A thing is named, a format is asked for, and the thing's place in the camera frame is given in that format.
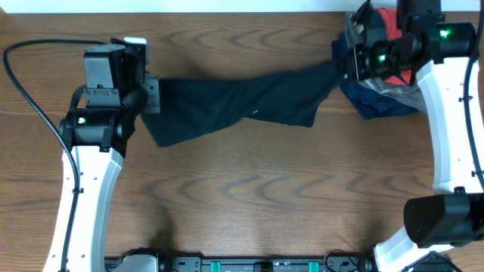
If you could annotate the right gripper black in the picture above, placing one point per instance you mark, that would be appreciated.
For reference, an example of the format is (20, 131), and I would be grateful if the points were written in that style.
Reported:
(355, 57)

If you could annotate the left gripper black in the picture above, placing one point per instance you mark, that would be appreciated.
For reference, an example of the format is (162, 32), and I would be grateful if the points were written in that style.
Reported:
(152, 94)

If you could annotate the black t-shirt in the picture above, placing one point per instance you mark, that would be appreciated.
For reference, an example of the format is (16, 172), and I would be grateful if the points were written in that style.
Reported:
(190, 108)

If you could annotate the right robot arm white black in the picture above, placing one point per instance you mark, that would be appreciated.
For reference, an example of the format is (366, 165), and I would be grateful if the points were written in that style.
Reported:
(442, 57)

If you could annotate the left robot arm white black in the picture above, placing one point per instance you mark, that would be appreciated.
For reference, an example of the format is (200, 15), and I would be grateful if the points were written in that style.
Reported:
(95, 131)

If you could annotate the grey t-shirt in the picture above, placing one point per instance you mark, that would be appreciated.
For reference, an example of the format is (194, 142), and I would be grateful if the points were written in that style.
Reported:
(408, 95)

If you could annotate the red printed t-shirt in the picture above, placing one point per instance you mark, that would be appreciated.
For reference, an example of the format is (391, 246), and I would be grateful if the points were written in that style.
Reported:
(389, 16)

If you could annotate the navy blue garment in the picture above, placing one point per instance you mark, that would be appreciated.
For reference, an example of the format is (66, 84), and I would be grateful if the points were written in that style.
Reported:
(370, 104)

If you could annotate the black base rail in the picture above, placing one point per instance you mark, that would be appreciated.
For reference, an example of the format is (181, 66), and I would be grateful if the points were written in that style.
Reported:
(174, 260)

